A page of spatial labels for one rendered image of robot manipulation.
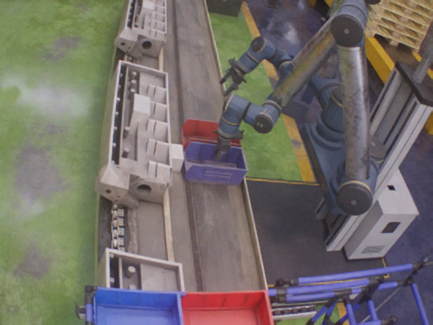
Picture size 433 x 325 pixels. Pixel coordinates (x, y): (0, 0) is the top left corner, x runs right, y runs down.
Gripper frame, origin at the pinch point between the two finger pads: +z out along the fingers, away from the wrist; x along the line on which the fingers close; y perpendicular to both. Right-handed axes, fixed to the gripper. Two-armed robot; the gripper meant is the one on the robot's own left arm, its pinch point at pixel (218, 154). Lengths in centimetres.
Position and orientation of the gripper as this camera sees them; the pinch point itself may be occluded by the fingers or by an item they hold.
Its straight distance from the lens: 257.9
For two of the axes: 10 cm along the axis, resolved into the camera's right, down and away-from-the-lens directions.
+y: -9.5, -1.1, -2.8
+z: -2.7, 7.2, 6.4
